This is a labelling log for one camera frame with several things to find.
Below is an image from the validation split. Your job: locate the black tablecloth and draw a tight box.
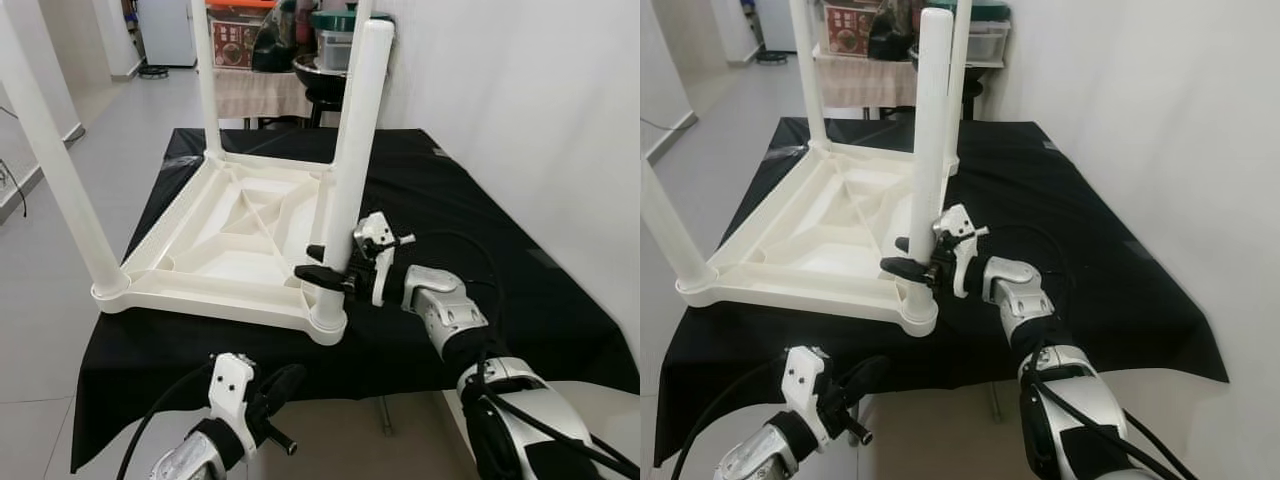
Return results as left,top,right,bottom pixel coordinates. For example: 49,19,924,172
653,118,1231,469
70,128,641,473

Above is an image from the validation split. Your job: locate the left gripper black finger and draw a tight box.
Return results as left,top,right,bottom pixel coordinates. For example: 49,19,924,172
254,368,291,416
830,360,871,409
845,354,891,412
268,362,308,419

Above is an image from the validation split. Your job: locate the black bag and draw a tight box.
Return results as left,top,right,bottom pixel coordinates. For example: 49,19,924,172
250,5,306,73
868,0,921,63

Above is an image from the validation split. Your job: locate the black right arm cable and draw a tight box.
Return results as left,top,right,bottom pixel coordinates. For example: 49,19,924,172
400,232,641,471
985,225,1201,480

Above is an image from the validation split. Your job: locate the box with orange lid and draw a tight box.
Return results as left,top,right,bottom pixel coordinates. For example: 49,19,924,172
822,0,886,59
205,0,276,71

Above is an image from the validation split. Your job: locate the white fridge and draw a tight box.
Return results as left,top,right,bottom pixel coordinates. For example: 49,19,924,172
135,0,199,69
755,0,801,56

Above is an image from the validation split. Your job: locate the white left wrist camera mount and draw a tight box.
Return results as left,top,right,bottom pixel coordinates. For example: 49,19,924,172
782,345,833,449
207,352,258,456

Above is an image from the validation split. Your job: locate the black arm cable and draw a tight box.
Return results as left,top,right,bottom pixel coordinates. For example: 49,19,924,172
115,360,216,480
670,360,791,480
400,232,641,471
985,225,1201,480

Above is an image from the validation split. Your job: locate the clear container with green lid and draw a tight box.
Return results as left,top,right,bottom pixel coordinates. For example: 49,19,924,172
310,8,363,71
965,0,1013,63

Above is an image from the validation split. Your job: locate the table with beige cloth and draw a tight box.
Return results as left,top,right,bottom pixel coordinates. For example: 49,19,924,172
815,55,921,111
210,68,316,121

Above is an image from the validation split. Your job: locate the white plastic children table top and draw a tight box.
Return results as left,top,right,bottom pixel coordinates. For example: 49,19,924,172
677,140,961,336
92,150,349,346

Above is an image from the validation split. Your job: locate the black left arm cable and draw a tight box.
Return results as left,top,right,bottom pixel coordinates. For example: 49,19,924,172
115,360,216,480
670,360,791,480

